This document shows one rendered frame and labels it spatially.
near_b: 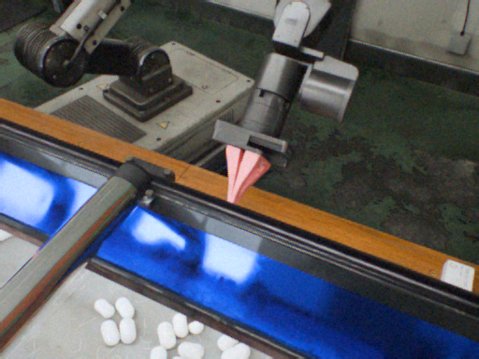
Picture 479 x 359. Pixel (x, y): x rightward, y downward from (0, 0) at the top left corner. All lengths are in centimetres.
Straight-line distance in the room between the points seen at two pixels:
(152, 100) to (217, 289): 114
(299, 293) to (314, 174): 163
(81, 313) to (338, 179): 138
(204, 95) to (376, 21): 130
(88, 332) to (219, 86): 102
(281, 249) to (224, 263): 4
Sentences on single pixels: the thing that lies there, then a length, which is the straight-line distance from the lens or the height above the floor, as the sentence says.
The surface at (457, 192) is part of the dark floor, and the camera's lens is 198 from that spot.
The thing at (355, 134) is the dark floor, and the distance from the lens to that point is 211.
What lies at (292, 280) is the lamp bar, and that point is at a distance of 24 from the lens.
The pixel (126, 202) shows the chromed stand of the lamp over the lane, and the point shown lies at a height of 112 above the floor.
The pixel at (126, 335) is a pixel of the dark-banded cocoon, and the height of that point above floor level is 76.
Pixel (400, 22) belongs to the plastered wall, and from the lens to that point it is 249.
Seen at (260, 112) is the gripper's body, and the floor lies 96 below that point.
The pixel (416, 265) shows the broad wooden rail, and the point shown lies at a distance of 69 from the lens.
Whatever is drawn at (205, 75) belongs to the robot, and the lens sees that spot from 155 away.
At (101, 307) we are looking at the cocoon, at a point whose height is 76.
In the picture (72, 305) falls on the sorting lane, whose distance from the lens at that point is 68.
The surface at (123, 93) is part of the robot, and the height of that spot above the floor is 52.
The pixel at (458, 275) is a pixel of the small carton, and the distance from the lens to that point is 67.
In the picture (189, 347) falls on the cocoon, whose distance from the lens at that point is 59.
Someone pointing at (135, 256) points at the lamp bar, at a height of 107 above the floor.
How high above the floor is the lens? 130
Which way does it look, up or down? 46 degrees down
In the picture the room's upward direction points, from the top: straight up
